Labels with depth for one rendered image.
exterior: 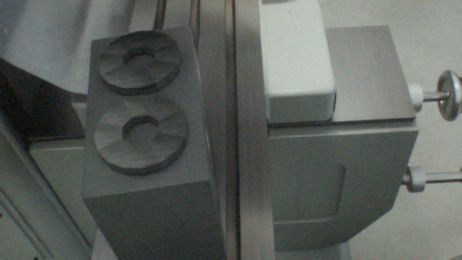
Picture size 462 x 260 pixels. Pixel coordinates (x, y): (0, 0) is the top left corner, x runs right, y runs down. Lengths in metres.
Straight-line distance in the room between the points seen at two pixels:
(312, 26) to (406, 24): 1.38
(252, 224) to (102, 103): 0.24
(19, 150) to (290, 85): 0.55
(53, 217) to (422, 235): 1.12
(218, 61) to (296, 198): 0.49
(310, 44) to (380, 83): 0.17
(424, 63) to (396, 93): 1.18
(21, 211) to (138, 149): 0.76
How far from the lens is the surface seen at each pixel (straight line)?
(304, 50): 1.00
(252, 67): 0.81
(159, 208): 0.50
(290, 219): 1.30
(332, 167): 1.12
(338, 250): 1.46
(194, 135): 0.49
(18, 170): 1.11
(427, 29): 2.40
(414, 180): 1.19
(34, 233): 1.29
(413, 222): 1.77
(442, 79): 1.25
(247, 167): 0.69
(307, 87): 0.94
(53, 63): 0.94
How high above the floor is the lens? 1.51
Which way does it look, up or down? 51 degrees down
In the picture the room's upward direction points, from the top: 7 degrees counter-clockwise
